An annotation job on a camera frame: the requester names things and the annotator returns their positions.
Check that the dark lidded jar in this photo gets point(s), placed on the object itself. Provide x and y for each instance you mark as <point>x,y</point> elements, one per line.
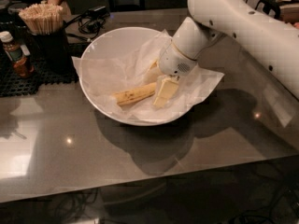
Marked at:
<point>9,15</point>

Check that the black power adapter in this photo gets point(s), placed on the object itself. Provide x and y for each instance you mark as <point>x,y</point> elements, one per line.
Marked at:
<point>98,12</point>

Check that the white bowl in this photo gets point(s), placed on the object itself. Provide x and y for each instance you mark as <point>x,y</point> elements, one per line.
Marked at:
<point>139,76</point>

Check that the black chopstick holder cup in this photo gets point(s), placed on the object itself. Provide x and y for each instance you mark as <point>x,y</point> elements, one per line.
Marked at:
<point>56,51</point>

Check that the white wax paper sheet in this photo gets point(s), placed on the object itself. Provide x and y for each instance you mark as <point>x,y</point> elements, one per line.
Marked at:
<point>118,60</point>

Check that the brown sauce bottle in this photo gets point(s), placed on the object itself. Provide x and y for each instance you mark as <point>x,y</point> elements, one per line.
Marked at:
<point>20,62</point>

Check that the person's hand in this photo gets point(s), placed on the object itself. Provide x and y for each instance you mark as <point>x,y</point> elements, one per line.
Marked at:
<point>51,2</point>

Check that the bundle of wooden chopsticks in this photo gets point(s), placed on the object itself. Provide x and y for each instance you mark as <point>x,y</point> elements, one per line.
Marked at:
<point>42,19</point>

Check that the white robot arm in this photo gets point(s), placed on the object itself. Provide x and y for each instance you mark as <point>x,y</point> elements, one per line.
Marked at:
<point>274,44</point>

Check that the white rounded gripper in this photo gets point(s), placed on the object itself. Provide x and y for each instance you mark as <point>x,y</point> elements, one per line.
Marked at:
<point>174,62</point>

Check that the black rubber grid mat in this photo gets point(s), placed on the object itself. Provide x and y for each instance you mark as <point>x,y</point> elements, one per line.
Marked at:
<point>13,85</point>

